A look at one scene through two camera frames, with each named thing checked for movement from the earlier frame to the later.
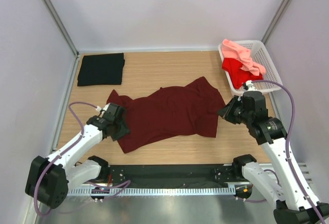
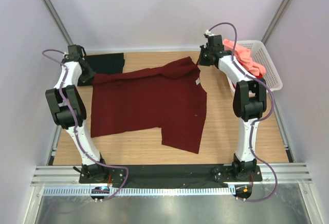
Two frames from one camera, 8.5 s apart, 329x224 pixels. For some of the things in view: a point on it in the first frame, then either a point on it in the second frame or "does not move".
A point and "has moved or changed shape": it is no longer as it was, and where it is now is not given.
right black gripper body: x=235 y=113 → x=204 y=58
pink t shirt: x=232 y=50 does not move
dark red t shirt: x=164 y=113 has moved or changed shape
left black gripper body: x=121 y=129 → x=88 y=74
